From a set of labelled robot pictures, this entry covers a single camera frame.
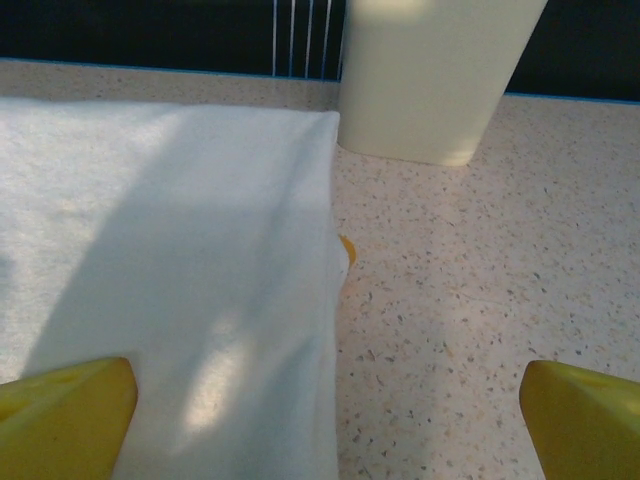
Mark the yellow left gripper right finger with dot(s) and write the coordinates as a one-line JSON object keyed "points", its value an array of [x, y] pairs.
{"points": [[590, 430]]}

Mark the cream knife block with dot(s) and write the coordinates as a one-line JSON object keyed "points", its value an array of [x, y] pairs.
{"points": [[430, 85]]}

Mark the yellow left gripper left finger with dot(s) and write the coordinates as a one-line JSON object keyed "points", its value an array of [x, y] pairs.
{"points": [[60, 425]]}

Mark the white t-shirt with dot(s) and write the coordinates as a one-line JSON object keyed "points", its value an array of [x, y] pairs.
{"points": [[175, 250]]}

